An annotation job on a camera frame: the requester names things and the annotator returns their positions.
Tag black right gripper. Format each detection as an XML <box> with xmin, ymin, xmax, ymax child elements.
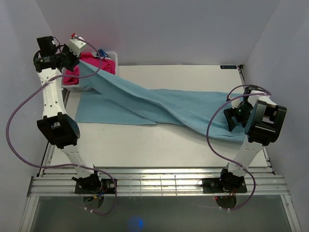
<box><xmin>224</xmin><ymin>101</ymin><xmax>253</xmax><ymax>132</ymax></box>

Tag light blue trousers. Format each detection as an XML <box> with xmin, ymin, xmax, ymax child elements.
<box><xmin>75</xmin><ymin>61</ymin><xmax>245</xmax><ymax>143</ymax></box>

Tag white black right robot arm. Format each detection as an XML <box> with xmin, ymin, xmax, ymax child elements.
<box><xmin>218</xmin><ymin>85</ymin><xmax>287</xmax><ymax>192</ymax></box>

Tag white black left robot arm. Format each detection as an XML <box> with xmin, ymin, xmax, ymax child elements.
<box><xmin>33</xmin><ymin>35</ymin><xmax>102</xmax><ymax>193</ymax></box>

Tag pink garment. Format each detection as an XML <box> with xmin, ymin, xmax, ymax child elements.
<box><xmin>65</xmin><ymin>52</ymin><xmax>116</xmax><ymax>76</ymax></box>

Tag white plastic laundry basket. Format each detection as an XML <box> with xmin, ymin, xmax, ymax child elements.
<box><xmin>62</xmin><ymin>49</ymin><xmax>118</xmax><ymax>92</ymax></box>

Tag blue white patterned garment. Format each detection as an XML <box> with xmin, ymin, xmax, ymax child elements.
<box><xmin>97</xmin><ymin>49</ymin><xmax>110</xmax><ymax>59</ymax></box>

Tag dark table label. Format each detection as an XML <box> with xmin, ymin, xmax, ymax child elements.
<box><xmin>220</xmin><ymin>65</ymin><xmax>237</xmax><ymax>70</ymax></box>

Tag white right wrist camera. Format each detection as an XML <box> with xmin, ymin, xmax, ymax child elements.
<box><xmin>226</xmin><ymin>95</ymin><xmax>242</xmax><ymax>109</ymax></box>

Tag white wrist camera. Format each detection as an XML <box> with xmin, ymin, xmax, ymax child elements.
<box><xmin>67</xmin><ymin>33</ymin><xmax>87</xmax><ymax>57</ymax></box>
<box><xmin>226</xmin><ymin>95</ymin><xmax>242</xmax><ymax>109</ymax></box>

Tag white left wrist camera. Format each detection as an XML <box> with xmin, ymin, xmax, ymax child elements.
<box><xmin>67</xmin><ymin>33</ymin><xmax>87</xmax><ymax>57</ymax></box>

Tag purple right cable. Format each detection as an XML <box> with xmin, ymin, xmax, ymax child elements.
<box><xmin>206</xmin><ymin>84</ymin><xmax>272</xmax><ymax>210</ymax></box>

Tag purple cable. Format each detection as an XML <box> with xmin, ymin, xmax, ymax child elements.
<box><xmin>5</xmin><ymin>36</ymin><xmax>118</xmax><ymax>216</ymax></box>
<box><xmin>206</xmin><ymin>84</ymin><xmax>272</xmax><ymax>210</ymax></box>

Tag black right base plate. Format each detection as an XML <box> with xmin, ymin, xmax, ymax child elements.
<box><xmin>202</xmin><ymin>177</ymin><xmax>247</xmax><ymax>193</ymax></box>

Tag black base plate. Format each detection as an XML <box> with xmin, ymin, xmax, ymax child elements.
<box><xmin>74</xmin><ymin>178</ymin><xmax>118</xmax><ymax>194</ymax></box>
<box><xmin>202</xmin><ymin>177</ymin><xmax>247</xmax><ymax>193</ymax></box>

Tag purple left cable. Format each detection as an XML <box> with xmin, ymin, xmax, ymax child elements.
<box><xmin>5</xmin><ymin>36</ymin><xmax>118</xmax><ymax>216</ymax></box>

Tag aluminium rail frame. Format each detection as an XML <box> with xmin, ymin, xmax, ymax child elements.
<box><xmin>19</xmin><ymin>166</ymin><xmax>302</xmax><ymax>232</ymax></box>

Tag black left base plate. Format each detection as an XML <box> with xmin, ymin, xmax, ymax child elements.
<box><xmin>74</xmin><ymin>178</ymin><xmax>118</xmax><ymax>194</ymax></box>

